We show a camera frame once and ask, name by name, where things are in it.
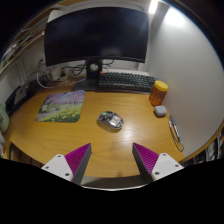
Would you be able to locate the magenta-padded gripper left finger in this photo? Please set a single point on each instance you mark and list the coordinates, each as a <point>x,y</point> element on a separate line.
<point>60,165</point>

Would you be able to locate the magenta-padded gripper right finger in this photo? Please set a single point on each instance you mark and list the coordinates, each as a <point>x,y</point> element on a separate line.
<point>165,164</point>

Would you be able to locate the flower meadow print mouse pad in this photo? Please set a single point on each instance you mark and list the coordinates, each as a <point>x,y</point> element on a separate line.
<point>61,106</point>

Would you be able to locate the black and silver pen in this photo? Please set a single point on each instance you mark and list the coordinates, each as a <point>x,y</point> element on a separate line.
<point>174,128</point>

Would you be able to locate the shelf unit with books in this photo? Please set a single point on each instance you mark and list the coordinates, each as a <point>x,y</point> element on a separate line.
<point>213,148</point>

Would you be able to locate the white earbuds case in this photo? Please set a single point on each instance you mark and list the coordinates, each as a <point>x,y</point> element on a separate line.
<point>160,111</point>

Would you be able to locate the orange jar with yellow lid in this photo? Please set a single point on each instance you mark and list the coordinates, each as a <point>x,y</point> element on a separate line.
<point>158,95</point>

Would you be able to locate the pale green plastic object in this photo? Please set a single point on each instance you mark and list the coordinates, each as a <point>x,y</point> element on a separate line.
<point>3,118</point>

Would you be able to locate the black desk stand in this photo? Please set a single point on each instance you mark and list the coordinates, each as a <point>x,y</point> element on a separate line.
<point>13,106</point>

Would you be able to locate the silver box computer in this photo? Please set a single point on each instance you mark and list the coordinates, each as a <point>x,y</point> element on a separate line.
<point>20,94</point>

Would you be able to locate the white power strip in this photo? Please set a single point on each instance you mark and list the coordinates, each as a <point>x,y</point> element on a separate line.
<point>61,78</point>

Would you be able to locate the dark grey mechanical keyboard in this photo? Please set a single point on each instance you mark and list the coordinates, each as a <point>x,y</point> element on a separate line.
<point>126,81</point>

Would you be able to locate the black curved monitor with stand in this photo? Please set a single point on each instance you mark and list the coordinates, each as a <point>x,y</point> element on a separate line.
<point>96,33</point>

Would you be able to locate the white light bar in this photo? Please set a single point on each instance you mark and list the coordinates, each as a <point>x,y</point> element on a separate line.
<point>153,6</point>

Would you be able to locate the wooden wall shelf with items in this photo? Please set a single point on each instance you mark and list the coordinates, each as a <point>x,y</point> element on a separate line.
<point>20,45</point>

